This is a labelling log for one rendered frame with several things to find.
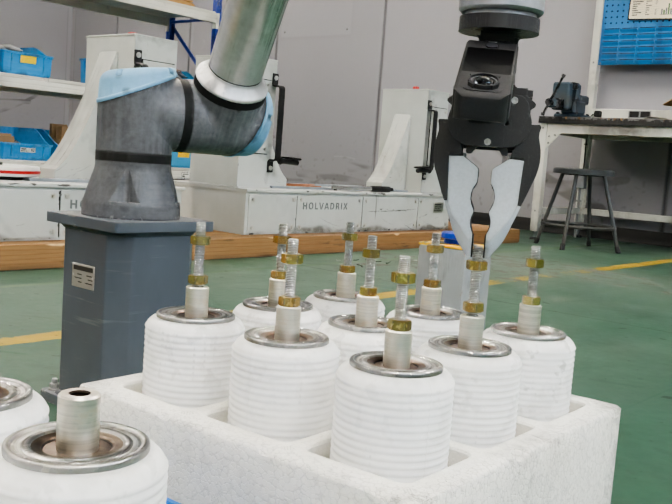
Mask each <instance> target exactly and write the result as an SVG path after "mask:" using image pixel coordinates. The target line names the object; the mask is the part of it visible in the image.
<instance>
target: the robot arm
mask: <svg viewBox="0 0 672 504"><path fill-rule="evenodd" d="M288 2H289V0H227V2H226V5H225V9H224V12H223V16H222V19H221V22H220V26H219V29H218V33H217V36H216V40H215V43H214V46H213V50H212V53H211V57H210V59H209V60H206V61H203V62H202V63H200V64H199V65H198V67H197V69H196V73H195V76H194V79H193V80H190V79H180V78H176V77H177V75H178V74H177V73H176V70H175V69H174V68H166V67H146V68H124V69H113V70H108V71H106V72H104V73H103V74H102V75H101V77H100V80H99V89H98V98H97V99H96V102H97V126H96V149H95V165H94V169H93V172H92V174H91V177H90V179H89V182H88V185H87V188H86V190H85V193H84V197H83V198H82V202H81V214H82V215H86V216H92V217H99V218H109V219H121V220H140V221H172V220H179V219H180V203H179V202H178V197H177V192H176V188H175V183H174V180H173V176H172V172H171V163H172V152H180V153H194V154H208V155H221V156H224V157H234V156H249V155H252V154H254V153H255V152H257V151H258V150H259V149H260V148H261V146H262V145H263V144H264V142H265V140H266V138H267V136H268V134H269V131H270V128H271V124H272V121H271V116H273V103H272V99H271V96H270V94H269V92H268V87H267V84H266V82H265V81H264V79H263V78H262V77H263V75H264V72H265V69H266V66H267V63H268V60H269V57H270V54H271V51H272V48H273V45H274V43H275V40H276V37H277V34H278V31H279V28H280V25H281V22H282V19H283V16H284V13H285V10H286V8H287V5H288ZM459 11H460V12H461V13H462V14H463V15H461V16H460V18H459V30H458V32H459V33H461V34H464V35H467V36H472V37H477V38H478V39H479V41H476V40H469V41H468V42H467V43H466V46H465V50H464V53H463V57H462V60H461V64H460V67H459V71H458V74H457V77H456V81H455V84H454V86H453V95H452V96H450V97H449V98H448V99H447V101H448V102H449V103H450V104H451V105H452V107H451V110H450V112H449V115H448V119H439V120H438V123H439V131H438V135H437V137H436V141H435V145H434V154H433V157H434V166H435V171H436V174H437V178H438V181H439V185H440V189H441V192H442V196H443V199H444V202H445V206H446V209H447V213H448V216H449V220H450V223H451V226H452V229H453V232H454V235H455V237H456V239H457V241H458V243H459V245H460V247H461V248H462V250H463V252H464V253H465V255H466V256H467V257H472V252H473V243H474V233H473V230H472V223H471V219H472V217H473V214H474V206H473V203H472V199H471V197H472V191H473V189H474V188H475V186H476V185H477V183H478V177H479V168H478V167H477V166H476V165H475V164H474V163H473V162H471V161H470V160H469V159H468V158H466V153H468V154H471V153H472V152H473V151H474V150H475V149H478V150H494V151H500V153H501V155H502V156H507V155H508V153H512V154H511V156H508V158H507V160H506V161H505V162H503V163H501V164H500V165H498V166H496V167H495V168H493V169H492V172H491V186H492V189H493V191H494V202H493V204H492V206H491V208H490V210H489V219H490V225H489V228H488V231H487V233H486V235H485V238H484V250H483V258H484V259H488V258H489V257H490V256H491V255H492V254H493V253H494V252H495V250H496V249H497V248H498V247H499V246H500V245H501V243H502V242H503V240H504V239H505V237H506V235H507V233H508V231H509V229H510V227H511V225H512V223H513V221H514V219H515V217H516V215H517V213H518V211H519V209H520V207H521V205H522V203H523V201H524V199H525V197H526V195H527V193H528V191H529V189H530V187H531V185H532V183H533V181H534V179H535V177H536V175H537V172H538V169H539V165H540V158H541V148H540V141H539V135H540V130H541V125H532V119H531V114H530V113H531V110H532V109H533V108H535V107H536V103H535V102H534V101H533V100H532V99H533V90H528V88H517V87H516V86H515V85H514V84H515V74H516V68H517V59H518V51H519V47H518V42H519V40H521V39H530V38H535V37H538V36H539V31H540V19H538V18H540V17H541V16H542V15H544V11H545V0H459ZM463 149H466V153H463Z"/></svg>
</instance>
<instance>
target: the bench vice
mask: <svg viewBox="0 0 672 504"><path fill-rule="evenodd" d="M561 76H562V77H561V79H560V81H559V82H554V83H553V92H552V95H551V97H550V98H548V99H546V100H545V104H546V107H545V108H544V110H543V112H541V115H543V116H544V115H545V112H546V110H547V108H548V107H549V108H552V109H553V110H561V113H562V114H561V113H559V112H556V113H554V116H559V117H591V116H589V114H586V115H584V114H585V105H588V104H589V97H587V96H583V95H580V94H581V85H580V84H579V83H576V82H562V80H563V79H564V78H565V77H566V75H565V74H562V75H561Z"/></svg>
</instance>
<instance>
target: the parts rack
mask: <svg viewBox="0 0 672 504"><path fill-rule="evenodd" d="M40 1H45V2H50V3H55V4H60V5H65V6H70V7H75V8H80V9H85V10H89V11H94V12H99V13H104V14H109V15H114V16H119V17H124V18H129V19H133V20H138V21H143V22H148V23H153V24H158V25H163V26H165V32H166V39H169V40H174V34H175V35H176V36H177V38H178V39H179V41H180V42H181V44H182V45H183V47H184V48H185V50H186V51H187V53H188V54H189V56H190V58H191V59H192V61H193V62H194V64H195V65H196V59H195V57H194V55H193V54H192V52H191V51H190V49H189V48H188V46H187V45H186V43H185V42H184V40H183V39H182V37H181V36H180V34H179V33H178V31H177V30H176V28H175V23H189V22H204V21H207V22H211V23H212V33H211V51H210V55H211V53H212V50H213V46H214V43H215V40H216V36H217V33H218V29H219V26H220V22H221V14H222V0H213V11H210V10H206V9H202V8H198V7H193V6H189V5H185V4H180V3H176V2H172V1H167V0H40ZM177 17H189V18H193V19H190V20H176V18H177ZM175 20H176V21H175ZM0 91H8V92H17V93H25V94H34V95H43V96H52V97H61V98H70V99H78V100H81V99H82V97H83V94H84V92H85V83H80V82H73V81H65V80H57V79H49V78H42V77H34V76H26V75H19V74H11V73H3V72H0ZM0 162H3V163H4V164H17V165H29V166H37V167H41V166H42V165H43V164H45V163H46V162H47V161H30V160H10V159H0ZM171 172H172V176H173V179H190V168H174V167H171Z"/></svg>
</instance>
